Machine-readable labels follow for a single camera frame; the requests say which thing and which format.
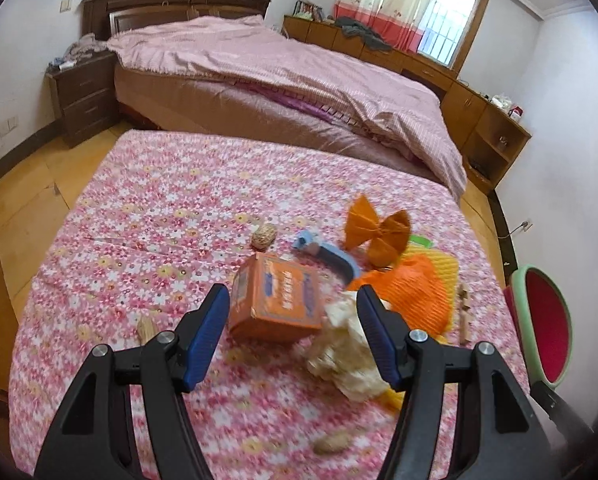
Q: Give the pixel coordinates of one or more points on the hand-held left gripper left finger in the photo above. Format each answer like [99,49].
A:
[209,340]

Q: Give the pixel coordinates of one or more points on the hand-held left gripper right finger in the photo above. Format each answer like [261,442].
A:
[379,345]

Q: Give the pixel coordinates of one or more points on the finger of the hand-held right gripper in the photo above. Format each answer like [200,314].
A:
[559,412]

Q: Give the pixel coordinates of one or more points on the beige paper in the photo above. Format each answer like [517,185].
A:
[344,355]

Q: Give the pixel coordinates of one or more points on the red bowl with green rim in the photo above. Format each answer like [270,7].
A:
[546,325]

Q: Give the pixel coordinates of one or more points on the blue curved metal tool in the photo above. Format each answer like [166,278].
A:
[335,258]

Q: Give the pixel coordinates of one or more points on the small wooden block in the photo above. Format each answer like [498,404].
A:
[147,331]

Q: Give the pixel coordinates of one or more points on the orange mesh cloth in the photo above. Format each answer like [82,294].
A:
[419,292]

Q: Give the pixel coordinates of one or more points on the orange cardboard box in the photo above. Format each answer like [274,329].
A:
[279,300]

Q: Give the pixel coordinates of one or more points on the wooden stick piece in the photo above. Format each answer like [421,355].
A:
[464,312]

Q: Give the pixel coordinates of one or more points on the peanut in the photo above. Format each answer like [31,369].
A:
[331,443]

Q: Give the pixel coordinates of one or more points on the green plastic item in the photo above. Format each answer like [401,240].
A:
[421,241]

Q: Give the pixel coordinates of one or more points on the walnut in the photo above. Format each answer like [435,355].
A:
[263,237]

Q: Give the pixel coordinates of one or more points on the pink floral tablecloth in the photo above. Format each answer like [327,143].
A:
[179,220]

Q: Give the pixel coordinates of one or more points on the long wooden low cabinet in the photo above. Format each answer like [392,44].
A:
[479,115]

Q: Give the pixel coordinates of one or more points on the dark wooden nightstand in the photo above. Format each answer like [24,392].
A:
[86,100]

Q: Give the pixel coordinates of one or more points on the red item on cabinet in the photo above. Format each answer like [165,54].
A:
[516,112]

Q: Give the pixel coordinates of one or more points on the white item on cabinet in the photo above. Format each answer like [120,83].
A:
[500,101]

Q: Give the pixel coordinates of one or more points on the pink quilt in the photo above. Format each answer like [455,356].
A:
[289,75]

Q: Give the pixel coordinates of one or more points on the grey clothes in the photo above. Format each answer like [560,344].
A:
[361,32]

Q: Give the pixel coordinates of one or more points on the clothes pile on nightstand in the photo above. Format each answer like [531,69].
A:
[79,50]

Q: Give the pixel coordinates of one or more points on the dark wooden bed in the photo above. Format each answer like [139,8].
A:
[144,5]

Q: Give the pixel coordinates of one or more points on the row of books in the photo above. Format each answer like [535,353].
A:
[309,10]

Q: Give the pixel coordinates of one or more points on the white wall socket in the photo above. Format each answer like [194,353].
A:
[8,125]

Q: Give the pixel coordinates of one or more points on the window with wooden frame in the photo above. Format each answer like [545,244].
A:
[451,20]

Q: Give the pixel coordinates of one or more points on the wall light switch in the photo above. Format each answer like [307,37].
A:
[65,6]

